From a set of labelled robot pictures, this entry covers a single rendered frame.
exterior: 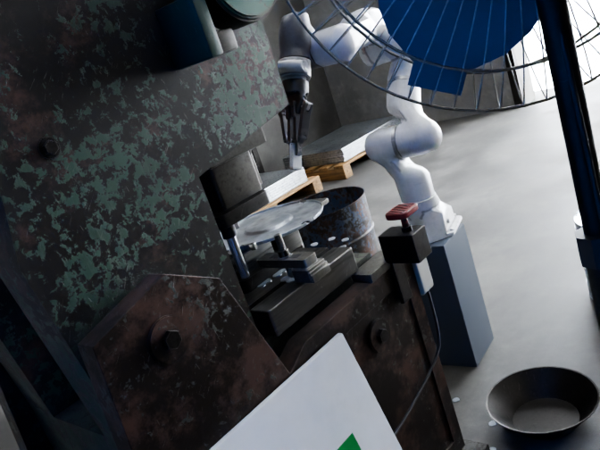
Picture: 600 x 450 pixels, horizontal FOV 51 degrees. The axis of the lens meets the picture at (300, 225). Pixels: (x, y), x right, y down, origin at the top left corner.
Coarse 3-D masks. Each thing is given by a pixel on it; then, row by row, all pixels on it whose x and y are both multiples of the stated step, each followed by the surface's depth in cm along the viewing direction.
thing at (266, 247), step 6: (258, 246) 144; (264, 246) 145; (270, 246) 147; (228, 252) 146; (246, 252) 141; (252, 252) 142; (258, 252) 144; (264, 252) 145; (270, 252) 146; (246, 258) 141; (252, 258) 142; (258, 258) 144; (234, 264) 144; (246, 264) 141; (252, 264) 142; (252, 270) 142
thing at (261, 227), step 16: (272, 208) 170; (288, 208) 165; (304, 208) 160; (320, 208) 155; (240, 224) 166; (256, 224) 158; (272, 224) 153; (288, 224) 151; (304, 224) 146; (224, 240) 156; (240, 240) 151; (256, 240) 147; (272, 240) 143
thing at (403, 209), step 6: (402, 204) 144; (408, 204) 142; (414, 204) 141; (390, 210) 143; (396, 210) 141; (402, 210) 140; (408, 210) 139; (414, 210) 140; (390, 216) 140; (396, 216) 139; (402, 216) 138; (408, 216) 139; (402, 222) 142; (408, 222) 142
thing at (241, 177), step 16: (240, 160) 141; (208, 176) 136; (224, 176) 137; (240, 176) 141; (256, 176) 144; (208, 192) 138; (224, 192) 137; (240, 192) 141; (256, 192) 144; (224, 208) 137
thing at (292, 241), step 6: (318, 198) 166; (324, 198) 164; (324, 204) 162; (288, 234) 155; (294, 234) 156; (288, 240) 155; (294, 240) 156; (300, 240) 158; (276, 246) 154; (288, 246) 155; (294, 246) 156; (300, 246) 158
